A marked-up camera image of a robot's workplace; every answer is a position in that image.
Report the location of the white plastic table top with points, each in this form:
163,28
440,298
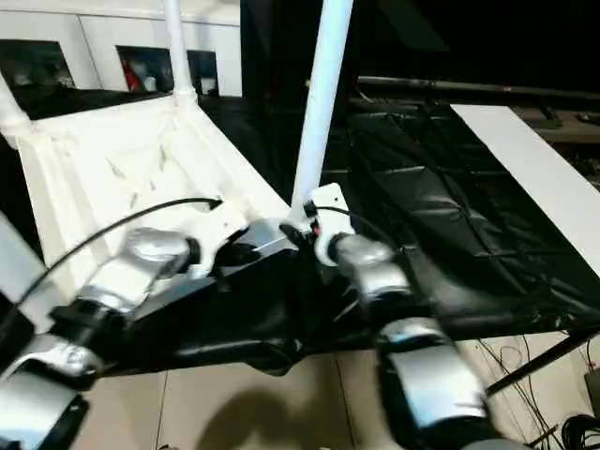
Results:
117,154

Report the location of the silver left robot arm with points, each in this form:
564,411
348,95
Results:
150,253

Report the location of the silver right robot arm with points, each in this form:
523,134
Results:
379,272

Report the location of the black work mat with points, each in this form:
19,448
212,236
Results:
445,197

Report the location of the white mug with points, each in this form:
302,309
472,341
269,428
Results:
150,83
206,84

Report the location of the black case with yellow label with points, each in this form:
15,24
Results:
272,47

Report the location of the black metal rod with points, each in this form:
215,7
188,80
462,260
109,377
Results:
469,86

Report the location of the white flat board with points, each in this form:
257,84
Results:
534,159

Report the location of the black metal table strut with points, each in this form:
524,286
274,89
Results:
539,363

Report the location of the white cabinet with glass doors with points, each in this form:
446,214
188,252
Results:
103,23

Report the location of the grey power box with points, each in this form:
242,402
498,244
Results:
593,391

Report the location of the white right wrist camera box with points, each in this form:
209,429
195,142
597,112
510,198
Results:
333,201

